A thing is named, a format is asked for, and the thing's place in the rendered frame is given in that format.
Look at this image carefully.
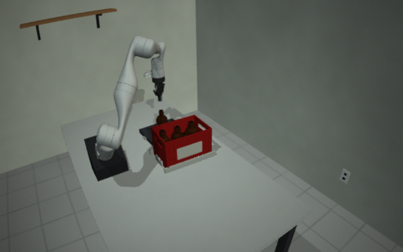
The brown glass bottle with cream label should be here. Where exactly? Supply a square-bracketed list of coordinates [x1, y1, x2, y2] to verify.
[156, 109, 168, 126]

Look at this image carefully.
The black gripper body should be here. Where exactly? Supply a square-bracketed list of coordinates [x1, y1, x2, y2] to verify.
[152, 77, 165, 91]

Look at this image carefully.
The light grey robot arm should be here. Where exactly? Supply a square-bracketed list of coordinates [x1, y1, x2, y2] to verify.
[96, 36, 165, 161]

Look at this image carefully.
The red crate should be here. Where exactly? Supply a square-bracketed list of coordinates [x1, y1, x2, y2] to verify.
[153, 115, 212, 168]

